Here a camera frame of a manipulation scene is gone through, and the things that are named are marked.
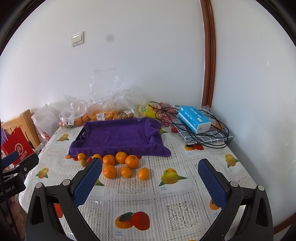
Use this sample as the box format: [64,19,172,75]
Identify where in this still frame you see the black tray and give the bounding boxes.
[75,128,85,142]

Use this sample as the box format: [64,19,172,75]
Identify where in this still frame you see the large round orange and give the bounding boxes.
[103,165,117,179]

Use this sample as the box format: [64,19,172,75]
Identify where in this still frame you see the black cable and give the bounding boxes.
[148,101,230,149]

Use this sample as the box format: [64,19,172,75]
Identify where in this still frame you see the person's left hand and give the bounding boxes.
[10,198,25,240]

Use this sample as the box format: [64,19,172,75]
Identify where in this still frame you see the wooden chair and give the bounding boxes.
[1,109,41,149]

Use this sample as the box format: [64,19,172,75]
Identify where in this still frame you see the large orange with stem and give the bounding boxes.
[125,155,139,169]

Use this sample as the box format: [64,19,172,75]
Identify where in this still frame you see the small orange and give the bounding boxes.
[77,153,87,161]
[138,168,149,181]
[92,154,102,160]

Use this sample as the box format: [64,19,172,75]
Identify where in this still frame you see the grey checkered cloth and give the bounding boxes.
[173,121,234,146]

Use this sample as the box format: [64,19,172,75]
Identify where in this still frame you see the white fruit print tablecloth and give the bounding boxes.
[19,126,256,240]

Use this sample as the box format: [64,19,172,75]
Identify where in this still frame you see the green kiwi fruit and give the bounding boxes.
[79,159,87,167]

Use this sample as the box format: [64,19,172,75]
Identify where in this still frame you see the orange near towel edge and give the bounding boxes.
[115,152,127,164]

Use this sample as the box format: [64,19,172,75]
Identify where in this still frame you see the oval orange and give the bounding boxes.
[120,166,132,178]

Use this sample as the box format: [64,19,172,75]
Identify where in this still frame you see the clear bag of oranges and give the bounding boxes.
[59,95,90,128]

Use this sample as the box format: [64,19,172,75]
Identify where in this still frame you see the white light switch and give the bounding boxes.
[71,31,84,47]

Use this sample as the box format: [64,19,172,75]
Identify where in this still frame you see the small red apple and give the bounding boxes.
[86,157,92,164]

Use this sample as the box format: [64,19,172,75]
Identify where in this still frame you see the medium orange on table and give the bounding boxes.
[102,155,115,166]

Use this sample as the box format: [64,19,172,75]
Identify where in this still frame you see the clear bag of kumquats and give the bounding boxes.
[88,68,149,121]

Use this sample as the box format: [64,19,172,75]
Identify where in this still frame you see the yellow snack bag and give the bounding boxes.
[137,103,160,118]

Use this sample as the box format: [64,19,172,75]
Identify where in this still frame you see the brown wooden door frame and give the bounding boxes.
[200,0,216,106]

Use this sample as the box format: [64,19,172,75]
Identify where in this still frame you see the red cherry tomato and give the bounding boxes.
[171,126,178,133]

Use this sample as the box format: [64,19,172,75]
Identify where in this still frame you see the purple towel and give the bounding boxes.
[68,118,171,157]

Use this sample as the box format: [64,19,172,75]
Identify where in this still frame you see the white plastic bag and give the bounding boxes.
[31,104,60,141]

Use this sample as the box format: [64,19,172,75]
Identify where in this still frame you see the red paper bag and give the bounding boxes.
[1,128,34,166]

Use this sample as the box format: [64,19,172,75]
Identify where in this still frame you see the blue tissue pack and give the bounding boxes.
[178,106,211,134]

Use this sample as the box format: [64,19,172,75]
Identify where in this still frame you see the bag of red fruits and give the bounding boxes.
[149,101,179,128]

